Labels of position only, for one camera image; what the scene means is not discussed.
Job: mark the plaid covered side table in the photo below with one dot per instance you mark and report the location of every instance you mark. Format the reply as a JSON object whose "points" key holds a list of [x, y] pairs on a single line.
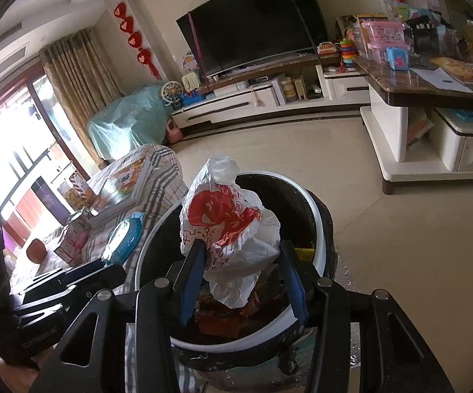
{"points": [[162, 180]]}

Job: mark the person's left hand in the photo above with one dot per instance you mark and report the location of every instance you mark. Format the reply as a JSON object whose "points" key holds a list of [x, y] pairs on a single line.
{"points": [[15, 376]]}

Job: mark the white marble-top coffee table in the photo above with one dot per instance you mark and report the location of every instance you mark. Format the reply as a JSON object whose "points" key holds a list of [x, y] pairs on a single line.
{"points": [[388, 131]]}

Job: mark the pink toy box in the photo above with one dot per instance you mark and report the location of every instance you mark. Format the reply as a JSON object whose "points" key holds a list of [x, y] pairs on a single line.
{"points": [[384, 39]]}

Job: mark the blue toy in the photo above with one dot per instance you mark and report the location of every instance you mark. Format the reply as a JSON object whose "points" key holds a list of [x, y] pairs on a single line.
{"points": [[191, 99]]}

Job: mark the teal plastic package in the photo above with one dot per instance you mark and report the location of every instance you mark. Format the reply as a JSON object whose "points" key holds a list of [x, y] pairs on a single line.
{"points": [[124, 237]]}

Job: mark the red and white carton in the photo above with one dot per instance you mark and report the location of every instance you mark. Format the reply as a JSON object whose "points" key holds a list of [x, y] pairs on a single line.
{"points": [[72, 241]]}

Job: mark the orange book box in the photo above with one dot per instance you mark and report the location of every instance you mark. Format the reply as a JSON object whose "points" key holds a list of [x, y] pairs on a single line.
{"points": [[117, 188]]}

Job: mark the small white fan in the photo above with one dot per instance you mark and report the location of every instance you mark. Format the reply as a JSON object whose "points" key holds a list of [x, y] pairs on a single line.
{"points": [[172, 92]]}

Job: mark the toy piano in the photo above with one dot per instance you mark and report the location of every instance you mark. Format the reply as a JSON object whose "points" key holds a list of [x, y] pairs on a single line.
{"points": [[328, 48]]}

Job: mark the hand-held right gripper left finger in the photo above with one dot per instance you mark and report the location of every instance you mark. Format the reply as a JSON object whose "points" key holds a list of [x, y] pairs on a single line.
{"points": [[189, 290]]}

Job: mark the yellow toy board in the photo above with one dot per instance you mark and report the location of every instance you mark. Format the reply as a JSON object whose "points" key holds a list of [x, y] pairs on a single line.
{"points": [[190, 81]]}

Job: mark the teal dust cover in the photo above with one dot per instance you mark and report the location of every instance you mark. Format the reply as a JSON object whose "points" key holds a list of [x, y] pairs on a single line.
{"points": [[130, 123]]}

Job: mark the white red-print plastic bag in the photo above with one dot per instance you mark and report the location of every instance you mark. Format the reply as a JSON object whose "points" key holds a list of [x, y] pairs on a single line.
{"points": [[228, 221]]}

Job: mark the beige curtain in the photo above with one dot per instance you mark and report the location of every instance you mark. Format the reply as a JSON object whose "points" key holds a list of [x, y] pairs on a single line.
{"points": [[77, 82]]}

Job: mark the purple standing box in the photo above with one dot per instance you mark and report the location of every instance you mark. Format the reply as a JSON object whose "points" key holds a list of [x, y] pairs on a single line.
{"points": [[46, 196]]}

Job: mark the black box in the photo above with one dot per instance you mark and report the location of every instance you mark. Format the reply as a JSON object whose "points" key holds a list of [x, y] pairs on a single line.
{"points": [[425, 37]]}

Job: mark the black flat television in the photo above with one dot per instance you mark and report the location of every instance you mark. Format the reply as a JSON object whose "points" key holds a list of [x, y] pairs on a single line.
{"points": [[253, 20]]}

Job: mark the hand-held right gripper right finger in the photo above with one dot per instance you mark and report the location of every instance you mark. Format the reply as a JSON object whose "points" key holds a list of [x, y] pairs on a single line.
{"points": [[296, 294]]}

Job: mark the white-rimmed black trash bin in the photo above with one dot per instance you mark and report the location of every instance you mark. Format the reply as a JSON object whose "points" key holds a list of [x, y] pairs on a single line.
{"points": [[257, 184]]}

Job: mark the white paper sheet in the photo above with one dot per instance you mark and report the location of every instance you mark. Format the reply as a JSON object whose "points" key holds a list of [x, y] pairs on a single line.
{"points": [[437, 78]]}

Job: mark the small blue toy case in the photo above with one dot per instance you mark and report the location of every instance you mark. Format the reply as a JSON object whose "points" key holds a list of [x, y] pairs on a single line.
{"points": [[397, 58]]}

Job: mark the clear bag of biscuits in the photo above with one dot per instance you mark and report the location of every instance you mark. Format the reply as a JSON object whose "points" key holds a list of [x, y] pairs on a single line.
{"points": [[81, 192]]}

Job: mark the red snack packet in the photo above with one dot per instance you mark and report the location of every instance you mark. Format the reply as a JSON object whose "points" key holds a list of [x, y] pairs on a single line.
{"points": [[224, 323]]}

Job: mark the orange printed book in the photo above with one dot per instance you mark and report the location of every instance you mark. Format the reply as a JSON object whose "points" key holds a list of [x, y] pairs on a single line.
{"points": [[455, 69]]}

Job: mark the glass balcony door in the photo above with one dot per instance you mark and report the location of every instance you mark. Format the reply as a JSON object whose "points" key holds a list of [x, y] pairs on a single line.
{"points": [[7, 151]]}

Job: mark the white television cabinet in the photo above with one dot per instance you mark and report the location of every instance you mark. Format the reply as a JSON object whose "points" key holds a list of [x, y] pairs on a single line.
{"points": [[228, 104]]}

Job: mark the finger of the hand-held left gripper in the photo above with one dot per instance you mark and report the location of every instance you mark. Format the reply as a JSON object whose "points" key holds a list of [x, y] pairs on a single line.
{"points": [[93, 274], [44, 309]]}

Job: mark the round colourful sign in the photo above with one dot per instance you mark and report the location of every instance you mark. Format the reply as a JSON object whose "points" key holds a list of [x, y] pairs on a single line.
{"points": [[190, 61]]}

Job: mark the pink watering can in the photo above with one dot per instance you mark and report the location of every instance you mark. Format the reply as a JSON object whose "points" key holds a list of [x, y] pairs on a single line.
{"points": [[174, 132]]}

